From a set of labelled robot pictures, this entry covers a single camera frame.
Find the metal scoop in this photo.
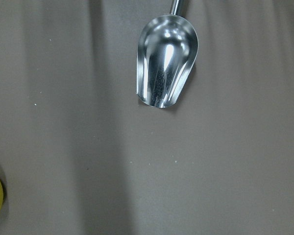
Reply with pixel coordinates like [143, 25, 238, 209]
[136, 0, 198, 108]

